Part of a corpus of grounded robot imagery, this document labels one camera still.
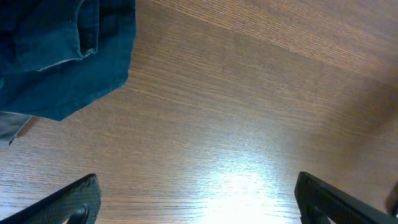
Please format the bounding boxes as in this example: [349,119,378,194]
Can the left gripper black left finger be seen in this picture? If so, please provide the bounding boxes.
[1,174,101,224]

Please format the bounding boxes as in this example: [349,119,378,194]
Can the folded navy blue garment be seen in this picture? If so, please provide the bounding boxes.
[1,0,136,121]

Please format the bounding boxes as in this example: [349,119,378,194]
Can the folded grey garment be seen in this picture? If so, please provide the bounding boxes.
[1,112,31,148]

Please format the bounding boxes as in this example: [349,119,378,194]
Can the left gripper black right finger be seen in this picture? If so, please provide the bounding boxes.
[294,172,397,224]

